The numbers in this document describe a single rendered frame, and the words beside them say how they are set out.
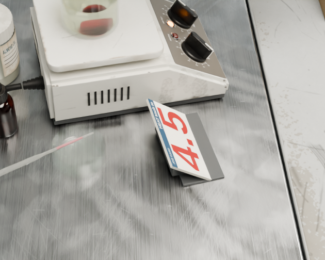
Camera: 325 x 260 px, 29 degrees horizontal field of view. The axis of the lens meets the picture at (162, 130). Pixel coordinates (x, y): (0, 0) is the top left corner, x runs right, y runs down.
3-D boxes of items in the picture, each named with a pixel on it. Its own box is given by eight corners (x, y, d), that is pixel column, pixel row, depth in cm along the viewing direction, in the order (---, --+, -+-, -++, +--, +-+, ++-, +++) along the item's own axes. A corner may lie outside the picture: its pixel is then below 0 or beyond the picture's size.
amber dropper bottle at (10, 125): (23, 123, 67) (16, 77, 62) (8, 142, 66) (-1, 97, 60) (-1, 113, 68) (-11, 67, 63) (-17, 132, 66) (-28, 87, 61)
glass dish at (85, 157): (49, 140, 66) (48, 127, 64) (101, 133, 67) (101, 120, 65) (54, 182, 63) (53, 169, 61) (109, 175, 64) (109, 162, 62)
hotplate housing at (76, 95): (193, 25, 79) (200, -27, 73) (227, 101, 71) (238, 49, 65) (15, 49, 74) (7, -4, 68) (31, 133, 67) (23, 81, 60)
